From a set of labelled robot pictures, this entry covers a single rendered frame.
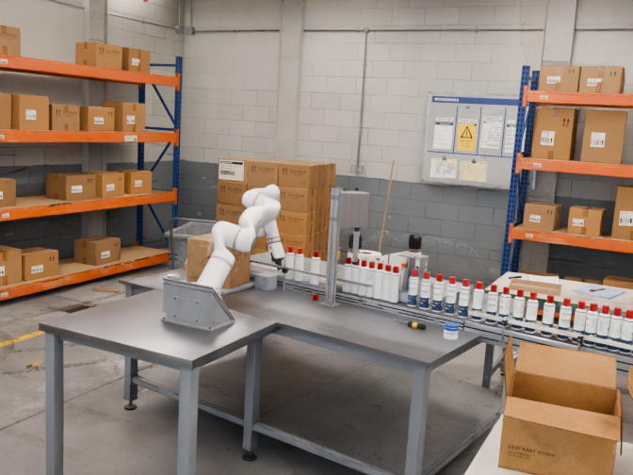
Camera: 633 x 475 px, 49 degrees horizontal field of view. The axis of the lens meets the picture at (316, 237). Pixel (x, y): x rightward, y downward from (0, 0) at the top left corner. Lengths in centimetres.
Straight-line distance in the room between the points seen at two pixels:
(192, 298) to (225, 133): 630
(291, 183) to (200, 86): 290
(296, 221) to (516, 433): 531
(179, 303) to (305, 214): 404
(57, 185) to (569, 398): 593
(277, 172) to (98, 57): 217
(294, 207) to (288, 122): 190
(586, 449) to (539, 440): 14
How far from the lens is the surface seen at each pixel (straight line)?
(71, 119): 749
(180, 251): 633
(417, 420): 333
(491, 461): 250
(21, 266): 719
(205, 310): 342
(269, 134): 924
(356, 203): 388
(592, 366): 266
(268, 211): 387
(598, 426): 229
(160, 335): 337
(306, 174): 735
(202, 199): 987
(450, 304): 378
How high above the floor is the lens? 185
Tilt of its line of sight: 9 degrees down
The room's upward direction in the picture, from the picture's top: 3 degrees clockwise
